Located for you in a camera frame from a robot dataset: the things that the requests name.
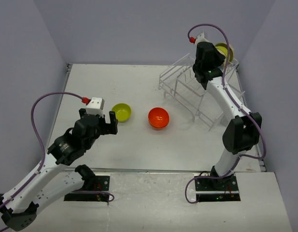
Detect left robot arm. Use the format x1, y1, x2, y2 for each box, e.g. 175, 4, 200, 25
0, 109, 118, 232

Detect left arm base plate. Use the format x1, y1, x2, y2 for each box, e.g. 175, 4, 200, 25
64, 175, 113, 203

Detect olive green bowl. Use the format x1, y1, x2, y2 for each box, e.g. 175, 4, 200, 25
215, 43, 228, 64

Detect lime green bowl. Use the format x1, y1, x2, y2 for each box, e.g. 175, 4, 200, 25
112, 103, 132, 123

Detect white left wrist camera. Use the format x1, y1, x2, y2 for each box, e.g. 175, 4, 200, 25
85, 97, 104, 117

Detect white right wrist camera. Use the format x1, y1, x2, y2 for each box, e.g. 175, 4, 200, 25
194, 31, 209, 46

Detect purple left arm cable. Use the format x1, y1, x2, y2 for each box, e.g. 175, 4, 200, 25
0, 92, 115, 228

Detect orange bowl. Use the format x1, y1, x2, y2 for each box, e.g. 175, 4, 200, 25
150, 124, 167, 131
148, 107, 170, 126

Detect white wire dish rack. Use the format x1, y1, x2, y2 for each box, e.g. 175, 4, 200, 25
159, 53, 246, 131

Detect white cutlery holder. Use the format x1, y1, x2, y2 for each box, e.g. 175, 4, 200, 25
220, 116, 229, 127

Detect rear tan bowl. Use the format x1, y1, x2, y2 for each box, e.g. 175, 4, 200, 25
226, 44, 235, 64

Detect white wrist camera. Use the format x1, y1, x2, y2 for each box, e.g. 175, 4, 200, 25
85, 97, 104, 117
194, 31, 209, 46

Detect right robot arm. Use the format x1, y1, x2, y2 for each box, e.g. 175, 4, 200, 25
193, 42, 262, 190

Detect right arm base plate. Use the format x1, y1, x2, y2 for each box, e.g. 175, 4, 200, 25
194, 175, 241, 203

